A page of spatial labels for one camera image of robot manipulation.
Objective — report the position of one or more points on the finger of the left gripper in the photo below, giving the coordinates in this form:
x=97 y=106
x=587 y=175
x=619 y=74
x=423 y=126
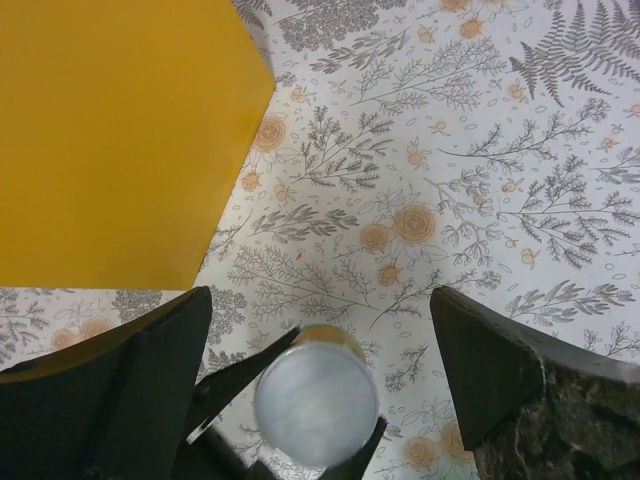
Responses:
x=351 y=469
x=215 y=391

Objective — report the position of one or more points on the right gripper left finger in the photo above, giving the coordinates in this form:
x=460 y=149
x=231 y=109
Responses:
x=110 y=407

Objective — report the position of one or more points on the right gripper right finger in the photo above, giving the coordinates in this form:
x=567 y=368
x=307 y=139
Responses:
x=531 y=406

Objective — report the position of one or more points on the short grey can clear lid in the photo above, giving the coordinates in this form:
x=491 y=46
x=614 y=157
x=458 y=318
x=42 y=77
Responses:
x=317 y=403

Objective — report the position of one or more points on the yellow wooden shelf cabinet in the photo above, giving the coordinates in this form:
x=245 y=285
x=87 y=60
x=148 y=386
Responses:
x=124 y=125

